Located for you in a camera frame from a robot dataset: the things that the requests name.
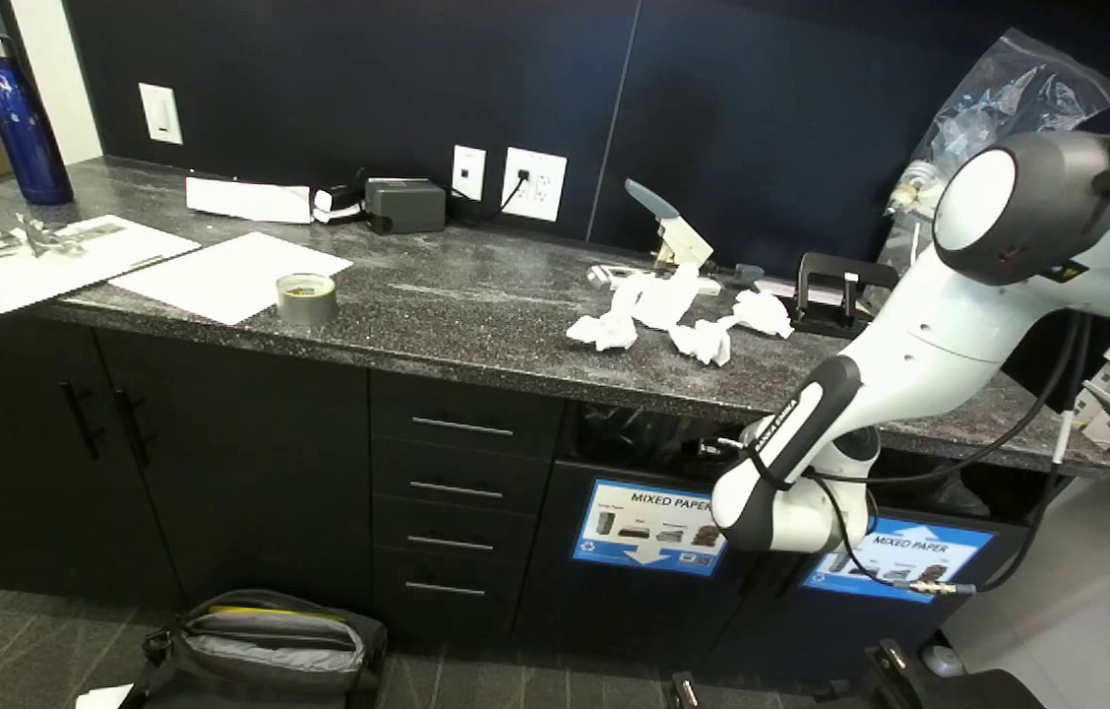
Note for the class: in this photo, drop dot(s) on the white paper back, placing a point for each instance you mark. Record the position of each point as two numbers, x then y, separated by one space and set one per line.
760 313

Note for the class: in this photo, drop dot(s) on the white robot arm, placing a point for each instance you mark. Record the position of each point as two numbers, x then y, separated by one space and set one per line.
1021 231

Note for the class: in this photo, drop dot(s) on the crumpled white paper left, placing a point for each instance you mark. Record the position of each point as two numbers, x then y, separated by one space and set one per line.
637 302

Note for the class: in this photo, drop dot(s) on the black drawer stack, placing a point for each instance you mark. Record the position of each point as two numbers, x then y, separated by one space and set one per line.
460 486

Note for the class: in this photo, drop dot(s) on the crumpled white paper middle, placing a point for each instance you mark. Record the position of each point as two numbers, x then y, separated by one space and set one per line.
706 340

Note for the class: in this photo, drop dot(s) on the large white outlet plate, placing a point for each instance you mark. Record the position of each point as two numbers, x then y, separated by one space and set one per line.
533 183

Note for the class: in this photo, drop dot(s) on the left mixed paper label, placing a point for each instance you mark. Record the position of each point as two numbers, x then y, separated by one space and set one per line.
647 528

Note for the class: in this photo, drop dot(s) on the mixed paper label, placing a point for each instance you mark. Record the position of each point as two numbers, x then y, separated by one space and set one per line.
903 560
647 528

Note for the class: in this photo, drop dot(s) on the small white outlet plate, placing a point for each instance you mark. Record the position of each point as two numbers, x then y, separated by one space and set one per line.
471 171

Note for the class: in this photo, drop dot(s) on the black power adapter box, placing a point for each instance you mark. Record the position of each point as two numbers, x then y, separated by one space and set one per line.
403 205

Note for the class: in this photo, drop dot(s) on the black three hole punch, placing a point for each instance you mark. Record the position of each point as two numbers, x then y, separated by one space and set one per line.
831 293

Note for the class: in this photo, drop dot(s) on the white flat box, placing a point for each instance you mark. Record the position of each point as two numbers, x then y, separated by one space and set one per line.
250 197

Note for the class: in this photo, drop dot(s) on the right mixed paper label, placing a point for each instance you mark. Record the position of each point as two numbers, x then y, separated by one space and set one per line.
903 560

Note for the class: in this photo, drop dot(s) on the grey black bag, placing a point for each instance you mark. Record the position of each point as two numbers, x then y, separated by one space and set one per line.
262 646

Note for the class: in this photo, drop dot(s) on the large white paper sheet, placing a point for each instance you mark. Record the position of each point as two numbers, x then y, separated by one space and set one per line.
52 263

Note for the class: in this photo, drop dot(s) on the black double door cabinet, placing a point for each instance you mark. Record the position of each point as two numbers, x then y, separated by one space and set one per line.
155 474

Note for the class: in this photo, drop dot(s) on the clear plastic bag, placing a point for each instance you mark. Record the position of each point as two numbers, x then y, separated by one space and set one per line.
1012 87

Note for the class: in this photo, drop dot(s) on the blue water bottle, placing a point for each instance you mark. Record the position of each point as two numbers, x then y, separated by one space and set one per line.
31 138

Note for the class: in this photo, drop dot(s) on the white wall switch plate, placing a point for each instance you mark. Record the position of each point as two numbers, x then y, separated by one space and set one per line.
159 105

